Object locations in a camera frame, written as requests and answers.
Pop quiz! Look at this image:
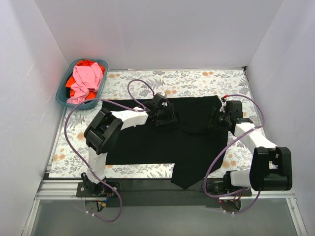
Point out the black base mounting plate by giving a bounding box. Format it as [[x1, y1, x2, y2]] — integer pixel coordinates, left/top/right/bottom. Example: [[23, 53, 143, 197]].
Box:
[[76, 177, 254, 208]]

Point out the aluminium frame rail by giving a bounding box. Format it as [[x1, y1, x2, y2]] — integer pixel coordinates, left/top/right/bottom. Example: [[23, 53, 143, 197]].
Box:
[[23, 162, 308, 236]]

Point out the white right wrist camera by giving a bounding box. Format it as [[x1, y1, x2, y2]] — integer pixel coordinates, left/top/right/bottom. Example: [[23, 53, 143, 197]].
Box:
[[220, 95, 228, 113]]

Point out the floral patterned table mat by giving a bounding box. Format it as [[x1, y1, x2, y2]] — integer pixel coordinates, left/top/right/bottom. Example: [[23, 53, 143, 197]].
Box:
[[47, 69, 261, 178]]

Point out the teal plastic laundry basket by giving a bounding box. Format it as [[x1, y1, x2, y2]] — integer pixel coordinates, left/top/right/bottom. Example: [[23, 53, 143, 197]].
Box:
[[56, 59, 108, 110]]

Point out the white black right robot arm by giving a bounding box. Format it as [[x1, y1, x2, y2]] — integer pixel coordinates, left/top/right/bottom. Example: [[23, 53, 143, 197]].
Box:
[[208, 100, 292, 196]]

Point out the pink t shirt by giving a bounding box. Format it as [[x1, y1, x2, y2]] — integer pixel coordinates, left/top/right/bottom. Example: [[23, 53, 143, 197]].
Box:
[[66, 62, 103, 105]]

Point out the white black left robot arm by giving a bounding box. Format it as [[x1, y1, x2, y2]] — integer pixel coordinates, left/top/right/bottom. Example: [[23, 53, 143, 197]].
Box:
[[81, 94, 176, 197]]

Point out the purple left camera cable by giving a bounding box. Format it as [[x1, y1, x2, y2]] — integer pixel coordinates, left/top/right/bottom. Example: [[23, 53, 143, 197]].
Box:
[[64, 79, 156, 223]]

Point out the orange t shirt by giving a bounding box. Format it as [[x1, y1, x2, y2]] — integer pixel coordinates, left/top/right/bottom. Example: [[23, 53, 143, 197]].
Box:
[[64, 59, 106, 99]]

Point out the black t shirt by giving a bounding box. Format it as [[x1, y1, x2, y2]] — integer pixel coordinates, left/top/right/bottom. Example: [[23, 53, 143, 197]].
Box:
[[106, 96, 228, 189]]

